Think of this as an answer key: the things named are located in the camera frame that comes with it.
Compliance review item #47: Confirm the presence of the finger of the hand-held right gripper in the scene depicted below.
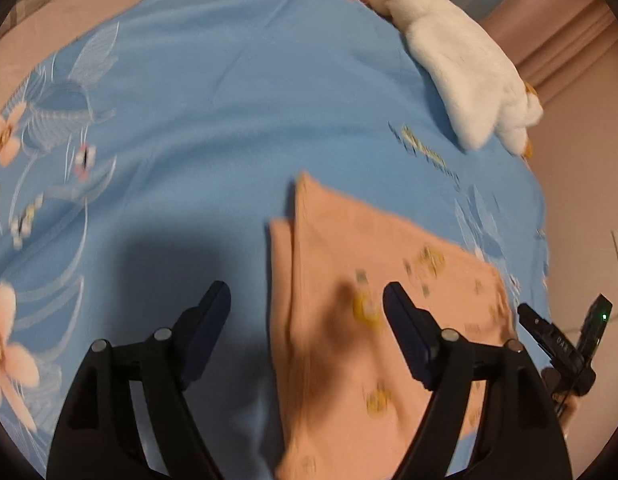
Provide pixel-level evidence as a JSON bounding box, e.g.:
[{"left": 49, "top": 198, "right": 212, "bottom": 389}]
[{"left": 517, "top": 302, "right": 557, "bottom": 347}]

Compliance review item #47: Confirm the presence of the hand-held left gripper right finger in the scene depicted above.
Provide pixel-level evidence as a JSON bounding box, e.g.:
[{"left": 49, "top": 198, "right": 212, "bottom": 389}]
[{"left": 383, "top": 282, "right": 574, "bottom": 480}]

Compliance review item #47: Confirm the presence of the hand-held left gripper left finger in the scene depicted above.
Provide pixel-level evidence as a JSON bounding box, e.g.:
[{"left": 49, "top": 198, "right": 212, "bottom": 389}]
[{"left": 46, "top": 281, "right": 232, "bottom": 480}]

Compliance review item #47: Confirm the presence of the orange cartoon print garment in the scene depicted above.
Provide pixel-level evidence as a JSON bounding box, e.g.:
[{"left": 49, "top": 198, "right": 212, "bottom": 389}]
[{"left": 268, "top": 171, "right": 520, "bottom": 480}]

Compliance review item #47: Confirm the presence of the blue floral blanket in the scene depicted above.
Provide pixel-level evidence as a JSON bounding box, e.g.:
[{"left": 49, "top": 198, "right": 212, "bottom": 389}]
[{"left": 0, "top": 0, "right": 550, "bottom": 480}]

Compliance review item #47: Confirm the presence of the white plush toy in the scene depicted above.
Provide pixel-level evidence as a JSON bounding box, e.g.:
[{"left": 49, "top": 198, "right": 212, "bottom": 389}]
[{"left": 356, "top": 0, "right": 544, "bottom": 158}]

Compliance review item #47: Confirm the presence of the pink curtain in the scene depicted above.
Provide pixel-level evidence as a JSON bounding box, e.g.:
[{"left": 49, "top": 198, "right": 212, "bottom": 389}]
[{"left": 476, "top": 0, "right": 618, "bottom": 106}]

